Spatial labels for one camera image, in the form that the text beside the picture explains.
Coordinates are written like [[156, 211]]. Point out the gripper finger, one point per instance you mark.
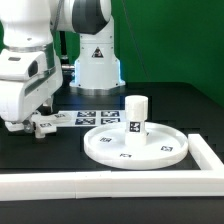
[[28, 127]]

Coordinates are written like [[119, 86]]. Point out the black camera stand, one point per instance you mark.
[[67, 68]]

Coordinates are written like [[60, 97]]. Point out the white marker sheet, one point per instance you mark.
[[92, 118]]

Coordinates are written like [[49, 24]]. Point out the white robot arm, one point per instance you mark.
[[31, 71]]

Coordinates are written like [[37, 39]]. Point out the white round table top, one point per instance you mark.
[[163, 146]]

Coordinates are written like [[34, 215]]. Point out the white L-shaped fence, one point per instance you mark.
[[207, 180]]

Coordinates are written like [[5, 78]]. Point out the white cross-shaped table base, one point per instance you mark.
[[42, 124]]

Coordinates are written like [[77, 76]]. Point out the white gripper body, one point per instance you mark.
[[18, 100]]

